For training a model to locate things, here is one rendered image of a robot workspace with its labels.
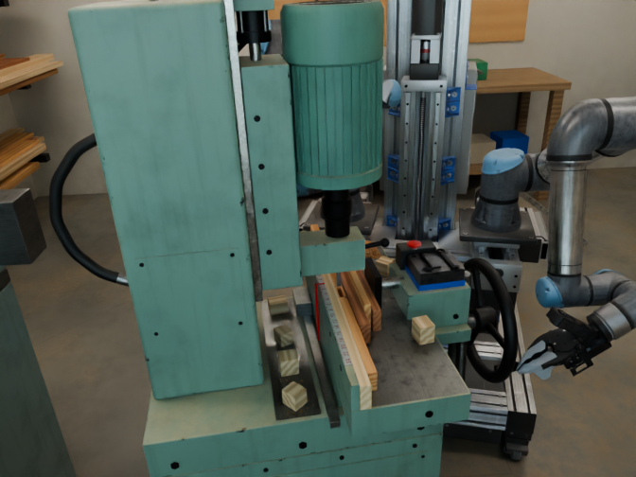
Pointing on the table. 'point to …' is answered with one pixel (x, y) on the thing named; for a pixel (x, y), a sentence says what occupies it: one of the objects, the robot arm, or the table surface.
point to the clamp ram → (379, 280)
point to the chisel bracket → (331, 253)
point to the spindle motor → (335, 90)
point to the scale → (334, 322)
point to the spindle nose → (337, 212)
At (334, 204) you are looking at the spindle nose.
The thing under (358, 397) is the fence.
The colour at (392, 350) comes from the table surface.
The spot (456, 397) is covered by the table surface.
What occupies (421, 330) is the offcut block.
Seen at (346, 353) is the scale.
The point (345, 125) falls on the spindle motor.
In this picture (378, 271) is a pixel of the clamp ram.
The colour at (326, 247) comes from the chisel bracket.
